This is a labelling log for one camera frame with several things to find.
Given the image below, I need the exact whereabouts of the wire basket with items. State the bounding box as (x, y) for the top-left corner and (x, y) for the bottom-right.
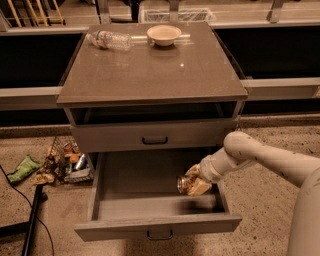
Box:
(48, 136), (93, 184)

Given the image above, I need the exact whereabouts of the black stand leg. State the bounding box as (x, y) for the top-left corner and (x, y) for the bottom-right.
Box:
(0, 185), (45, 256)

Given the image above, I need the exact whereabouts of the yellow snack bag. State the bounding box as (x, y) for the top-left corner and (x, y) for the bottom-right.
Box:
(33, 173), (55, 185)

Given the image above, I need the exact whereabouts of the orange soda can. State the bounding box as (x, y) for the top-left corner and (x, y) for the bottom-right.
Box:
(177, 175), (197, 195)

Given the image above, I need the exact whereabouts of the open grey drawer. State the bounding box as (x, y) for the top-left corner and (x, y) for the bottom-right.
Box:
(75, 148), (242, 241)

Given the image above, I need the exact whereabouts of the closed grey drawer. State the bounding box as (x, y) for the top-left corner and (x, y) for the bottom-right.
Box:
(71, 119), (236, 153)

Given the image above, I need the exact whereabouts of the green chip bag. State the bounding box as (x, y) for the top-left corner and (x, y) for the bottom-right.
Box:
(7, 155), (41, 184)

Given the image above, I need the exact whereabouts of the grey drawer cabinet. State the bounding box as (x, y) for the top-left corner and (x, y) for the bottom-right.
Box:
(55, 21), (249, 158)

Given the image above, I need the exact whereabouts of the white bowl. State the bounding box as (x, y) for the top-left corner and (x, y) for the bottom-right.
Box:
(147, 25), (182, 47)

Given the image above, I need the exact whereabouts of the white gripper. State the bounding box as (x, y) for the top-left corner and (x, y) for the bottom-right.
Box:
(186, 155), (223, 196)

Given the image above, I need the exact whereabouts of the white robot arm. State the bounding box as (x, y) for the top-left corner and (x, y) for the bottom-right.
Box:
(177, 131), (320, 256)

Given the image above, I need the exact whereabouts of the black cable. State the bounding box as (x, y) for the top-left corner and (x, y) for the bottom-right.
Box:
(0, 164), (56, 256)

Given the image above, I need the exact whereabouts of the clear plastic water bottle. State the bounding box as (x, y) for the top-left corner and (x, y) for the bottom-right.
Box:
(86, 30), (132, 51)

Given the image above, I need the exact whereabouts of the white wire bin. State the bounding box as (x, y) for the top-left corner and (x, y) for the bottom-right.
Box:
(138, 8), (216, 23)

